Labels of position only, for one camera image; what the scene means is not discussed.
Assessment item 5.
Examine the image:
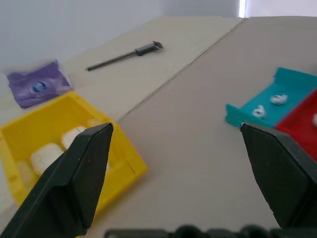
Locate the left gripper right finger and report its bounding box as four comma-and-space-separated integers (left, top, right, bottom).
240, 122, 317, 229

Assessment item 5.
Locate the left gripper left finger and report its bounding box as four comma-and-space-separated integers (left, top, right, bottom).
0, 122, 114, 238

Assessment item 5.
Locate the yellow plastic bin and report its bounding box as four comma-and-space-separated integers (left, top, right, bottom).
0, 90, 149, 220

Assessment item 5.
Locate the white earbud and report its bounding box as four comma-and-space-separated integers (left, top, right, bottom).
269, 94, 288, 106
252, 105, 267, 119

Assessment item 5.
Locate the teal and red tray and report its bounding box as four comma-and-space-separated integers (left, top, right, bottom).
224, 66, 317, 163

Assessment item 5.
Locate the purple tissue pack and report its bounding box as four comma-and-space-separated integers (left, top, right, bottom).
6, 59, 73, 110

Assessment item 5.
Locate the black digital caliper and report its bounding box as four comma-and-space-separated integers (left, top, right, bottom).
85, 40, 164, 72

